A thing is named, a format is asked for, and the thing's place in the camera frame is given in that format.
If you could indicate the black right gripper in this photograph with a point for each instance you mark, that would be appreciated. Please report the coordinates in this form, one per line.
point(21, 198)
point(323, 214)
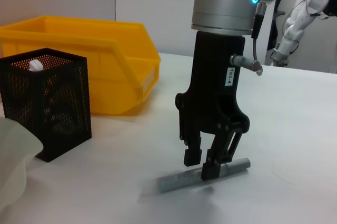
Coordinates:
point(213, 90)

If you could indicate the grey pen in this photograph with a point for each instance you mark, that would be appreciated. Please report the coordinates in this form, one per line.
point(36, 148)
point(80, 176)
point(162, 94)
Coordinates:
point(179, 179)

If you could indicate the black mesh pen holder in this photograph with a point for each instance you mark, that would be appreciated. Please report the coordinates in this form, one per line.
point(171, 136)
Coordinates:
point(52, 108)

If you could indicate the pale green glass fruit plate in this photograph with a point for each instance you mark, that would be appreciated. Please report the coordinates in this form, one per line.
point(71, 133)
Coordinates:
point(13, 150)

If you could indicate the white humanoid robot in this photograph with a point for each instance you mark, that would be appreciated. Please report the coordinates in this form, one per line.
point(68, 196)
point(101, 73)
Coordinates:
point(297, 21)

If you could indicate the yellow plastic bin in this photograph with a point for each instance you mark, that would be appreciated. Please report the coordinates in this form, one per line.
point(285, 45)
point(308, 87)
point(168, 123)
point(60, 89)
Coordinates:
point(79, 40)

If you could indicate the black box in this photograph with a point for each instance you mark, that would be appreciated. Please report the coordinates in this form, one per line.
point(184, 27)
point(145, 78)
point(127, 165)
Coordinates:
point(332, 3)

